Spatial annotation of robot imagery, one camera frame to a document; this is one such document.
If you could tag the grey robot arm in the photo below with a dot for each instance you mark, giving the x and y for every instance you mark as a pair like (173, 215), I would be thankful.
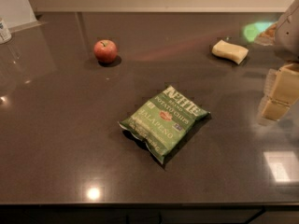
(286, 45)

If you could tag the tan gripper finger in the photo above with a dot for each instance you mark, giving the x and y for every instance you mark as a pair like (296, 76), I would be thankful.
(284, 93)

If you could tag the red apple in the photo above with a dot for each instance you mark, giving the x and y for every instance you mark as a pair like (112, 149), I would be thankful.
(105, 51)

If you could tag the brown snack item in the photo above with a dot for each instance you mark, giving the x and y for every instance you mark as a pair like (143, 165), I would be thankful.
(267, 37)

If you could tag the white slanted board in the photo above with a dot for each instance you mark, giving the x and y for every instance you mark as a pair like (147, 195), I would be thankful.
(16, 12)

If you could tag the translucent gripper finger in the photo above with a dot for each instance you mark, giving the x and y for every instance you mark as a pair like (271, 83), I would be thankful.
(269, 82)

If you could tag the green jalapeno chips bag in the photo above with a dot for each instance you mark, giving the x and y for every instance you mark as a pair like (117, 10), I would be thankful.
(163, 121)

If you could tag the white bottle with label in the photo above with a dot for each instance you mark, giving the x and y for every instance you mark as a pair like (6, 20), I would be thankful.
(5, 34)

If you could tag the yellow sponge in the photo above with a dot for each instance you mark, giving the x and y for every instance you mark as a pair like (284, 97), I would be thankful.
(230, 51)

